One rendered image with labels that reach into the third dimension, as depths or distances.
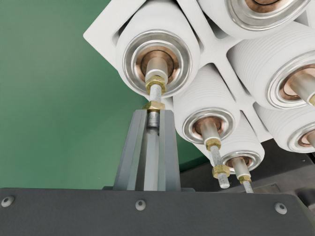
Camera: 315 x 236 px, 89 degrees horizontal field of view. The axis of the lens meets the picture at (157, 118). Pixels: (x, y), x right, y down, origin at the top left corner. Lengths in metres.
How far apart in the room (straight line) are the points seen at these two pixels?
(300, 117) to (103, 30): 0.30
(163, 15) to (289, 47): 0.13
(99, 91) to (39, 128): 0.32
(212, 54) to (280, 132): 0.16
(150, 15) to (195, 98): 0.11
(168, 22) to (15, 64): 0.51
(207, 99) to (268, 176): 0.42
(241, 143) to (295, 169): 0.31
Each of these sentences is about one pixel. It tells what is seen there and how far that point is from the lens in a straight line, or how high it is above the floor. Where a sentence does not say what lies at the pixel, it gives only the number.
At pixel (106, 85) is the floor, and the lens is 0.52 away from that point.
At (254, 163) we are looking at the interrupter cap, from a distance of 0.35.
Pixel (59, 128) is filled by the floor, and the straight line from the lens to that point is 0.72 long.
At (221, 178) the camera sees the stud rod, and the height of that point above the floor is 0.33.
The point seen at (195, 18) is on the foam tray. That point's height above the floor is 0.18.
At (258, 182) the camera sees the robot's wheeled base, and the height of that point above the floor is 0.18.
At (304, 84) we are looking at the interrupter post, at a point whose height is 0.27.
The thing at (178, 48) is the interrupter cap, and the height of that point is 0.25.
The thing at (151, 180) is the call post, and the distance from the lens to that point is 0.32.
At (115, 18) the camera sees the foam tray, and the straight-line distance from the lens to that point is 0.25.
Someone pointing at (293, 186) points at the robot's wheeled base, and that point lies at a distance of 0.62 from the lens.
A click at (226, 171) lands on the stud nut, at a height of 0.33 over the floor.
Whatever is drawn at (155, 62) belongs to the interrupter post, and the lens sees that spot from 0.17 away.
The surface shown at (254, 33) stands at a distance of 0.20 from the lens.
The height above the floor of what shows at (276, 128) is 0.23.
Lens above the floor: 0.42
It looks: 48 degrees down
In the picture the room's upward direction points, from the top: 178 degrees counter-clockwise
